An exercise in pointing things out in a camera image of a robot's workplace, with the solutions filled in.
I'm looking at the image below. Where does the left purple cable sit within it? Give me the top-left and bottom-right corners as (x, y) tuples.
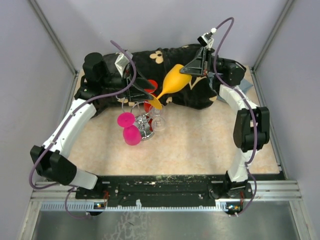
(28, 40), (137, 221)

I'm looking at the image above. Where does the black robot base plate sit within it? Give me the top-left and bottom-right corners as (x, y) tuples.
(75, 174), (253, 208)

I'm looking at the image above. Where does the pink plastic wine glass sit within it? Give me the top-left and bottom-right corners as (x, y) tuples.
(117, 112), (142, 146)

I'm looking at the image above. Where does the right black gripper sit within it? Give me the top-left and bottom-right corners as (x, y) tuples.
(177, 48), (234, 79)

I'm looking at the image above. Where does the yellow plastic wine glass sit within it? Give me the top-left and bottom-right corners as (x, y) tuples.
(148, 64), (192, 109)

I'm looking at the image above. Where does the black patterned plush blanket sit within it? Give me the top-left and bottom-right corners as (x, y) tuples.
(77, 44), (218, 115)

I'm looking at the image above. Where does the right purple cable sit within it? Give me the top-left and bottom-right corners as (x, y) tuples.
(209, 16), (258, 217)

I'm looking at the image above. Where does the grey slotted cable duct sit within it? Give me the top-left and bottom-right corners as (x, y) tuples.
(39, 198), (240, 212)

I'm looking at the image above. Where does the chrome wine glass rack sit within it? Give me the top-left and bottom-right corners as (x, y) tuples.
(116, 97), (155, 141)

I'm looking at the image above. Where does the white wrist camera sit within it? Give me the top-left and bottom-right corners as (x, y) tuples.
(197, 28), (217, 49)
(114, 53), (131, 76)

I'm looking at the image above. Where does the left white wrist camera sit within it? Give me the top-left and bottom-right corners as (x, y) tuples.
(114, 53), (131, 76)

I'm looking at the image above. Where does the purple cable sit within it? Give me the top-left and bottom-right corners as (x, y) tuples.
(28, 40), (137, 221)
(209, 16), (258, 217)

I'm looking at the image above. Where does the clear wine glass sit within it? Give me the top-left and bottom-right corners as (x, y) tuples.
(148, 105), (166, 132)

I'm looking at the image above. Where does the blue denim cloth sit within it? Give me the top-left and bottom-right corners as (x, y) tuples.
(208, 74), (253, 103)

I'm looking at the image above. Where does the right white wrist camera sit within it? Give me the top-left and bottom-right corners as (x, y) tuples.
(197, 28), (217, 49)

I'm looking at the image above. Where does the red plastic wine glass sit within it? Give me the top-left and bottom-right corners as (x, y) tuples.
(143, 79), (159, 114)

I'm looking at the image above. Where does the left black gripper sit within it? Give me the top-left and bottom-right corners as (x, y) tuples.
(100, 61), (156, 102)

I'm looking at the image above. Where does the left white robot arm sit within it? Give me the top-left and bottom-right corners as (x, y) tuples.
(28, 50), (154, 199)

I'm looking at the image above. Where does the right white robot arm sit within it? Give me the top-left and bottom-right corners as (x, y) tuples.
(180, 46), (270, 198)

